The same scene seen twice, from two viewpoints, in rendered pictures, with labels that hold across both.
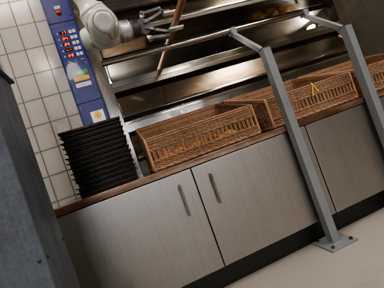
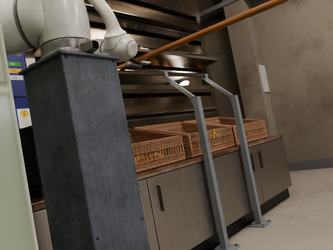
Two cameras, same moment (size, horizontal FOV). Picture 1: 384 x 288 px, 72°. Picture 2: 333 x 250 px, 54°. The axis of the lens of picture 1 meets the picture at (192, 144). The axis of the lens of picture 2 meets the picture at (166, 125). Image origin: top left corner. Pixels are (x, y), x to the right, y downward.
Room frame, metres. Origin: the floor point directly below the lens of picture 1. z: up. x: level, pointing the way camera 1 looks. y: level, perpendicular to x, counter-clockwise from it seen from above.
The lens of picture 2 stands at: (-0.28, 0.89, 0.71)
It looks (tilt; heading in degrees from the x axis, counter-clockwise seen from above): 3 degrees up; 324
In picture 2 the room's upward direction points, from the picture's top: 11 degrees counter-clockwise
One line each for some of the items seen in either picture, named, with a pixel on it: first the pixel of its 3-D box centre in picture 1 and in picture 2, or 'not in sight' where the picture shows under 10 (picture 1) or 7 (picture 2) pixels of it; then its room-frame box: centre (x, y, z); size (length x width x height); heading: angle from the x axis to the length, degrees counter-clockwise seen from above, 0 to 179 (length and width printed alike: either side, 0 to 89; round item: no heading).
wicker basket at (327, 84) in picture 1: (284, 99); (185, 137); (1.59, -0.61, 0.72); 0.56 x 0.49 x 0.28; 105
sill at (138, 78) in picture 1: (237, 52); (144, 88); (1.87, -0.52, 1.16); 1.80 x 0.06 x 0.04; 103
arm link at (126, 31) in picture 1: (124, 31); not in sight; (1.13, 0.11, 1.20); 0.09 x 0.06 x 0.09; 14
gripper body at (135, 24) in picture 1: (141, 27); not in sight; (1.15, 0.04, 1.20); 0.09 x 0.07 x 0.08; 104
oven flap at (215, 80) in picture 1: (245, 70); (149, 104); (1.85, -0.53, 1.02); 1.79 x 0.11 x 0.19; 103
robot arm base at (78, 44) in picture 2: not in sight; (72, 53); (0.65, 0.51, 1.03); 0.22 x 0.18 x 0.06; 17
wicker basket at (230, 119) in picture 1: (191, 131); (123, 148); (1.45, -0.02, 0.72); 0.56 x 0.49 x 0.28; 102
